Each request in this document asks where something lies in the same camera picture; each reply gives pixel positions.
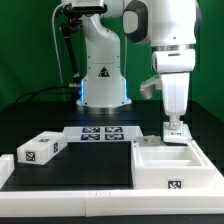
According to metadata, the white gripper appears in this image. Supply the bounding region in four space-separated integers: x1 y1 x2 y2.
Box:
152 49 195 130

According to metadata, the white cabinet door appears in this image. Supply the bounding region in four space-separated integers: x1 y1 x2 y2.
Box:
163 121 192 144
136 135 165 146

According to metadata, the white cabinet body box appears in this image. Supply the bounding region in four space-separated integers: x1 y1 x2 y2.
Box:
131 141 216 189

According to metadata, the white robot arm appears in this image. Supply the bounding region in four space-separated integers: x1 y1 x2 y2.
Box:
61 0 200 130

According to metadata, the white cabinet top block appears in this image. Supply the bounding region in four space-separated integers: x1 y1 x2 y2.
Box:
17 131 67 165

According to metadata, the white U-shaped fence frame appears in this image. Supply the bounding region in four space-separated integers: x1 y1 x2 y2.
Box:
0 154 224 217

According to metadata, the white marker base plate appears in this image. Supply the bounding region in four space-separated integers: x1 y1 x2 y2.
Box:
63 126 143 142

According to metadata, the black cable on table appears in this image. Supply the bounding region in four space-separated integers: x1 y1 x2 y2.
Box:
15 83 82 103

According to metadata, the white cable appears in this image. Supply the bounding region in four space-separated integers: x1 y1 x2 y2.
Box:
51 2 68 101

